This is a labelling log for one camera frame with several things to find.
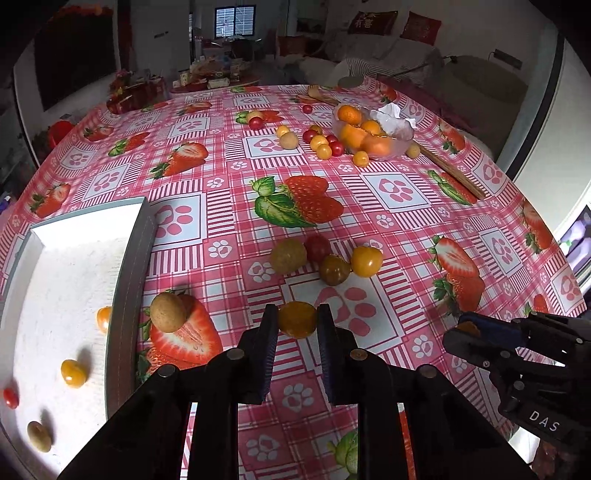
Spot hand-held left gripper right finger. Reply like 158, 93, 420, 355
316, 304, 539, 480

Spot red plastic chair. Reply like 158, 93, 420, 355
46, 120, 75, 149

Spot round coffee table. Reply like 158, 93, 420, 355
168, 69, 260, 96

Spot barred window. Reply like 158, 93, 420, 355
214, 6, 256, 38

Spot white tray with grey sides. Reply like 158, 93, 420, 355
0, 197, 160, 480

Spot lit monitor screen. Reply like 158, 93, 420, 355
558, 204, 591, 291

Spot crumpled white tissue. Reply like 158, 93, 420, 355
372, 103, 417, 137

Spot cluster of small tomatoes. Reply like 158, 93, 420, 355
276, 124, 371, 168

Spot white sofa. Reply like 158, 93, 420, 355
276, 32, 529, 155

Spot wall television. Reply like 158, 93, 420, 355
34, 7, 117, 112

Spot red gift boxes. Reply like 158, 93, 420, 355
106, 76, 168, 115

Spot wooden spoon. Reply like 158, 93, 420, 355
307, 85, 341, 105

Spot pink strawberry print tablecloth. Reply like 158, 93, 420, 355
0, 76, 588, 480

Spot wooden stick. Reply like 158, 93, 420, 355
417, 144, 486, 200

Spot red embroidered pillow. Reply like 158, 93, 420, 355
400, 11, 442, 46
347, 10, 399, 36

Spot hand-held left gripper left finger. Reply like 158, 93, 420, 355
60, 304, 280, 480

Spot mottled brown cherry tomato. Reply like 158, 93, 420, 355
320, 255, 352, 286

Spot glass bowl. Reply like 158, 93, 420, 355
331, 104, 416, 162

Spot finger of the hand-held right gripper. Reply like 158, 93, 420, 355
458, 311, 575, 342
442, 328, 515, 372

